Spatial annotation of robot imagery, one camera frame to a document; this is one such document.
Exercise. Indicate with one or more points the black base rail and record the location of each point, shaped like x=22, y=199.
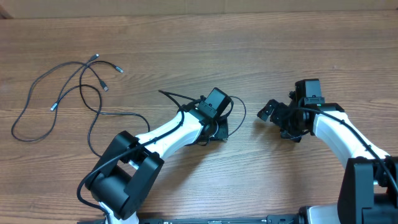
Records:
x=270, y=219

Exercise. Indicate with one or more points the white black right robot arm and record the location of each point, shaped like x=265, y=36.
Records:
x=368, y=192

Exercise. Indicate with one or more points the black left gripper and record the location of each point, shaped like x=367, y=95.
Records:
x=222, y=132

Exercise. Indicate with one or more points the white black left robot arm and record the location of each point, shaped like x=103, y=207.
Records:
x=122, y=178

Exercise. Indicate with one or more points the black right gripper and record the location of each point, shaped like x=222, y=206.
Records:
x=278, y=115

